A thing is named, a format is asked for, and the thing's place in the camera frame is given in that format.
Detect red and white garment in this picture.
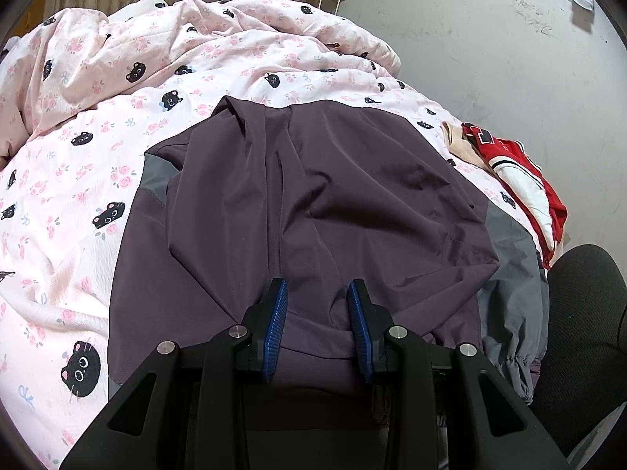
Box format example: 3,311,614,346
460,121,569,268

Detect pink cat print blanket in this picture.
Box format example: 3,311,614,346
0,0,549,470

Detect purple and grey jacket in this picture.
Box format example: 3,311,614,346
109,95,550,407

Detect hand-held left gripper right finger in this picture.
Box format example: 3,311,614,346
347,278,571,470

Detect black textured fabric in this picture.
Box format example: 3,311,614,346
531,244,627,458

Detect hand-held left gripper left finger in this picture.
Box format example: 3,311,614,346
59,278,290,470

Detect beige garment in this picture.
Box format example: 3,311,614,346
439,121,493,174

